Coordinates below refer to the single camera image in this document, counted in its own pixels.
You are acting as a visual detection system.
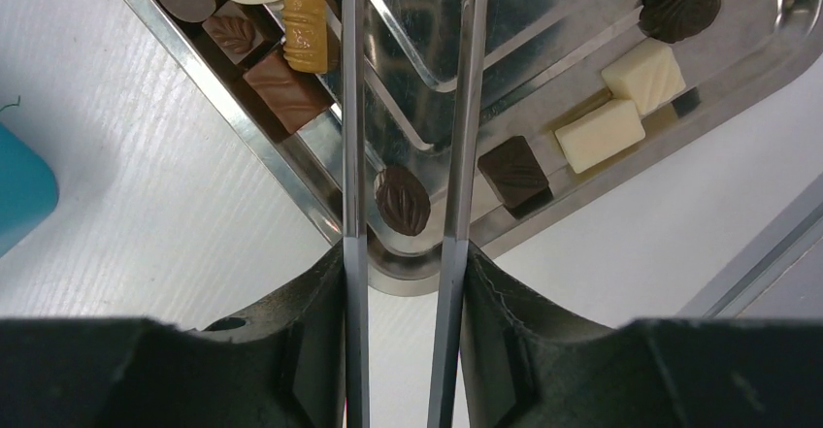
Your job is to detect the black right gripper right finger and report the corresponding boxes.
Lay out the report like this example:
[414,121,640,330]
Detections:
[461,247,822,427]

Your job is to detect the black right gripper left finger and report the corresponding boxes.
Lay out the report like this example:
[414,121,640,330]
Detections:
[1,246,345,427]

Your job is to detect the steel serving tongs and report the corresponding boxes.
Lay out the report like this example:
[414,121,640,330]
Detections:
[341,0,488,427]

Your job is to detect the teal chocolate box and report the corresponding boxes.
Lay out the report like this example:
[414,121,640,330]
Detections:
[1,125,59,255]

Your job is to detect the steel tray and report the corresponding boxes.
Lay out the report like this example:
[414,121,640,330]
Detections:
[124,0,822,296]

